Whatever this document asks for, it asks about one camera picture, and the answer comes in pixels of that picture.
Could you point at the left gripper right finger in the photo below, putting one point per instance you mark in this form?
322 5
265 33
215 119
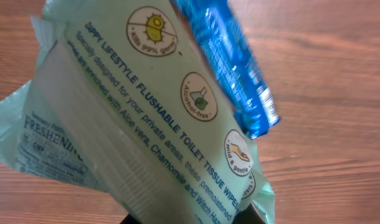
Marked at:
249 216

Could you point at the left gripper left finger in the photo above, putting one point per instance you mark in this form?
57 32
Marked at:
129 220

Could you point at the light green wipes packet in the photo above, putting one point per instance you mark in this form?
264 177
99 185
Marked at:
123 101

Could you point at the blue snack bar wrapper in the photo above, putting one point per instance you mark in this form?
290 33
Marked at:
221 40

